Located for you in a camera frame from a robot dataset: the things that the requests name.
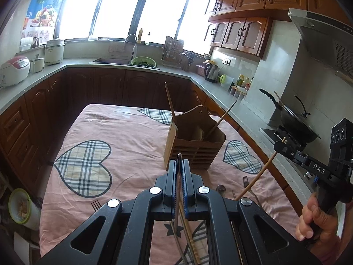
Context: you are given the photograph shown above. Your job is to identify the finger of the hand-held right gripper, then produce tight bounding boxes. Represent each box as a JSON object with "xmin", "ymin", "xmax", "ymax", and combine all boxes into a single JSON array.
[
  {"xmin": 277, "ymin": 126, "xmax": 307, "ymax": 151},
  {"xmin": 274, "ymin": 141, "xmax": 300, "ymax": 161}
]

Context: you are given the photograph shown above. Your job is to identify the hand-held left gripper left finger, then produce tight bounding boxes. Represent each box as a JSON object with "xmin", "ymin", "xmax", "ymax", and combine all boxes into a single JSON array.
[{"xmin": 36, "ymin": 159, "xmax": 180, "ymax": 265}]

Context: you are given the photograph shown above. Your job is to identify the wooden slatted utensil holder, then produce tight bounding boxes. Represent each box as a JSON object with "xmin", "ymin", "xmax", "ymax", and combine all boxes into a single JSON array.
[{"xmin": 163, "ymin": 105, "xmax": 227, "ymax": 172}]

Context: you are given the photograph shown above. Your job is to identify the wooden base cabinets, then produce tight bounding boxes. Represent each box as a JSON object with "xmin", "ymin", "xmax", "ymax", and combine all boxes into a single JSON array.
[{"xmin": 0, "ymin": 66, "xmax": 240, "ymax": 196}]

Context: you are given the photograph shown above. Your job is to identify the metal dish rack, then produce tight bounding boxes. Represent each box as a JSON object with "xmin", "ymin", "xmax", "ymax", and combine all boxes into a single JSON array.
[{"xmin": 161, "ymin": 52, "xmax": 195, "ymax": 71}]

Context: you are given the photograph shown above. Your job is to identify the person's right hand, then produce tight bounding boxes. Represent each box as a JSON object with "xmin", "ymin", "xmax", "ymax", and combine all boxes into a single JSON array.
[{"xmin": 295, "ymin": 193, "xmax": 345, "ymax": 257}]

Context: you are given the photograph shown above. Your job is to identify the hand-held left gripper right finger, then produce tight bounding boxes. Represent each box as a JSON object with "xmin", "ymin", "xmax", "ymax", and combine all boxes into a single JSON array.
[{"xmin": 182, "ymin": 159, "xmax": 323, "ymax": 265}]

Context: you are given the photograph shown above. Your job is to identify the kitchen sink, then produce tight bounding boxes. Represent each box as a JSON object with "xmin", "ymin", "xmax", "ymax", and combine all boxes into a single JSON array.
[{"xmin": 90, "ymin": 57, "xmax": 133, "ymax": 66}]

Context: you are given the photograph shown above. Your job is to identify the paper towel roll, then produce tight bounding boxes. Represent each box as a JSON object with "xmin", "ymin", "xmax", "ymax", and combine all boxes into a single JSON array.
[{"xmin": 20, "ymin": 38, "xmax": 35, "ymax": 51}]

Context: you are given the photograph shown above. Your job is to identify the wooden chopstick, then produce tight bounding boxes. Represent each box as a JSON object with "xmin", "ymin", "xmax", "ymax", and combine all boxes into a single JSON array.
[
  {"xmin": 179, "ymin": 206, "xmax": 196, "ymax": 265},
  {"xmin": 164, "ymin": 82, "xmax": 178, "ymax": 122},
  {"xmin": 234, "ymin": 136, "xmax": 287, "ymax": 201},
  {"xmin": 207, "ymin": 100, "xmax": 238, "ymax": 138},
  {"xmin": 184, "ymin": 218, "xmax": 201, "ymax": 265}
]

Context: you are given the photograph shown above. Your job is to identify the grey kitchen countertop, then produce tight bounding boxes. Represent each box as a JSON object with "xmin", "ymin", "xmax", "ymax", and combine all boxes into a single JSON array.
[{"xmin": 0, "ymin": 57, "xmax": 317, "ymax": 196}]

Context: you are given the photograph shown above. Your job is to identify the black wok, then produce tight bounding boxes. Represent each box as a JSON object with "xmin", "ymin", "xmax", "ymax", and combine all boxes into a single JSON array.
[{"xmin": 259, "ymin": 88, "xmax": 322, "ymax": 144}]

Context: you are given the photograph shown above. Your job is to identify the wok lid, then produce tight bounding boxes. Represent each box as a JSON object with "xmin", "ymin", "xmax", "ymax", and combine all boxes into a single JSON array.
[{"xmin": 281, "ymin": 96, "xmax": 317, "ymax": 133}]

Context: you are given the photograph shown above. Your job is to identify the pink tablecloth with plaid hearts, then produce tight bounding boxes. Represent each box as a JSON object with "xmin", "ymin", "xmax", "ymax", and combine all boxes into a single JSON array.
[{"xmin": 39, "ymin": 103, "xmax": 306, "ymax": 265}]

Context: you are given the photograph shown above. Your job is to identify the large white rice cooker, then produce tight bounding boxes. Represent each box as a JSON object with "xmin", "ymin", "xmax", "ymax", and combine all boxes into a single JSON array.
[{"xmin": 44, "ymin": 39, "xmax": 66, "ymax": 66}]

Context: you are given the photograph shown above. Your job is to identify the chrome kitchen faucet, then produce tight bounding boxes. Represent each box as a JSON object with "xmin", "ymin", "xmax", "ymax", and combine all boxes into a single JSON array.
[{"xmin": 124, "ymin": 34, "xmax": 138, "ymax": 60}]

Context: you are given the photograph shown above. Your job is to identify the white bin with green rim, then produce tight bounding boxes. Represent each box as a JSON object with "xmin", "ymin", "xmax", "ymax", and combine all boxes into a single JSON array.
[{"xmin": 8, "ymin": 188, "xmax": 42, "ymax": 231}]

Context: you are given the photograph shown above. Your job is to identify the kitchen window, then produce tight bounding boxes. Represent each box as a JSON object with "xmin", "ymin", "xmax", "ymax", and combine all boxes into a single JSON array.
[{"xmin": 55, "ymin": 0, "xmax": 218, "ymax": 47}]

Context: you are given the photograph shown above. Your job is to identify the green colander with vegetables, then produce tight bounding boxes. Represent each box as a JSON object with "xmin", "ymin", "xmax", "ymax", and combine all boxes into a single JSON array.
[{"xmin": 131, "ymin": 57, "xmax": 156, "ymax": 68}]

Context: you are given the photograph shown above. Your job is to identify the condiment bottles and jars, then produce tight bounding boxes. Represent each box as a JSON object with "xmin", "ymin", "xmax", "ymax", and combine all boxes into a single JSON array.
[{"xmin": 230, "ymin": 74, "xmax": 253, "ymax": 100}]

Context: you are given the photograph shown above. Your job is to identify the wooden wall cabinets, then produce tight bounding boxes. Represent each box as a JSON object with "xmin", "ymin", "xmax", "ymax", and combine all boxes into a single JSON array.
[{"xmin": 204, "ymin": 0, "xmax": 348, "ymax": 60}]

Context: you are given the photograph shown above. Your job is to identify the red and white rice cooker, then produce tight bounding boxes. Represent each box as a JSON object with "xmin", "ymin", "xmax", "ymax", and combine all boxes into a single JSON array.
[{"xmin": 0, "ymin": 56, "xmax": 31, "ymax": 88}]

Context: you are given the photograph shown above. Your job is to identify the range hood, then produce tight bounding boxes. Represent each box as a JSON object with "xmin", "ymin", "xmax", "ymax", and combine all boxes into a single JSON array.
[{"xmin": 288, "ymin": 8, "xmax": 353, "ymax": 87}]

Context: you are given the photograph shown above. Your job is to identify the gas stove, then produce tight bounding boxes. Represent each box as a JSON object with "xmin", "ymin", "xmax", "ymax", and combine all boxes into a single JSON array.
[{"xmin": 259, "ymin": 126, "xmax": 306, "ymax": 151}]

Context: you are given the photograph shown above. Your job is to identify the fruit and palm wall poster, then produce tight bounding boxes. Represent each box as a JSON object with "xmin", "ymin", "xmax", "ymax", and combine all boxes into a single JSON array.
[{"xmin": 21, "ymin": 0, "xmax": 69, "ymax": 46}]

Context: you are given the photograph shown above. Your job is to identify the electric kettle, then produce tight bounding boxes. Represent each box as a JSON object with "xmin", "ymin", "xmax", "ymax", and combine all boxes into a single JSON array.
[{"xmin": 204, "ymin": 62, "xmax": 220, "ymax": 83}]

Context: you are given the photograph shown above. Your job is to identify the wooden spatula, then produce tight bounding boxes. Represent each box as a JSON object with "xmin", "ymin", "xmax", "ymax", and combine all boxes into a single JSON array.
[{"xmin": 274, "ymin": 91, "xmax": 285, "ymax": 111}]

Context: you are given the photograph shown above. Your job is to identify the wooden cutlery rack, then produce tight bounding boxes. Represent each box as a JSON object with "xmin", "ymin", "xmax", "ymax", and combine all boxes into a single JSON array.
[{"xmin": 164, "ymin": 36, "xmax": 184, "ymax": 61}]

